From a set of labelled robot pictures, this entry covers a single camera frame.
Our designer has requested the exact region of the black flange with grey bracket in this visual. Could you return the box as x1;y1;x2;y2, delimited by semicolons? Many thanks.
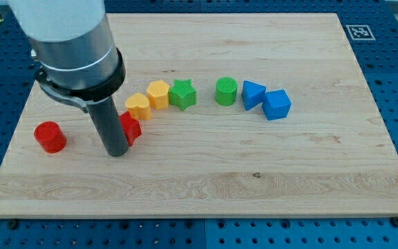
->
35;48;126;113

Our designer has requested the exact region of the light wooden board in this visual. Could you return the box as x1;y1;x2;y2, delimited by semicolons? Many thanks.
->
0;13;398;219

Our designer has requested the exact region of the blue cube block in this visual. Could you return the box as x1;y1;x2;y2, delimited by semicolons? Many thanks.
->
262;89;292;120

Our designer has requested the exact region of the yellow heart block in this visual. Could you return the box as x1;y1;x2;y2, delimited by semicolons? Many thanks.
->
125;93;152;120

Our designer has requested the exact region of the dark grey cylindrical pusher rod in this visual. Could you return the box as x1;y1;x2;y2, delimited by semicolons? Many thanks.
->
87;97;129;157

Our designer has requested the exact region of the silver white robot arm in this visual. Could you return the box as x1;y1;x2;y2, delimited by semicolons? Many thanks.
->
0;0;129;156

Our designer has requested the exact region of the red cylinder block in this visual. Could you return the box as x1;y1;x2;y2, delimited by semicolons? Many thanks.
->
34;121;67;154

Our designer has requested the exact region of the green star block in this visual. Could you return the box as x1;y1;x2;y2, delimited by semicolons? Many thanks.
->
169;79;196;111

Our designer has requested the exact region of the red star block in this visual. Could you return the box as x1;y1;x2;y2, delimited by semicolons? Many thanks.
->
120;111;142;147

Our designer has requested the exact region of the white fiducial marker tag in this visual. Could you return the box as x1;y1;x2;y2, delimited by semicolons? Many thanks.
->
345;24;375;41

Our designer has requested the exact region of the yellow hexagon block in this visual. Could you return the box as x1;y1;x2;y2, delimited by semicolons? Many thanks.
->
146;80;170;110

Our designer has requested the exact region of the green cylinder block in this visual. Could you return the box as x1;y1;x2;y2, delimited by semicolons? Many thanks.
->
215;77;238;107

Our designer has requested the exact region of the blue triangle block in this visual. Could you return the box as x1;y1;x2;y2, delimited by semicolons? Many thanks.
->
241;80;267;111

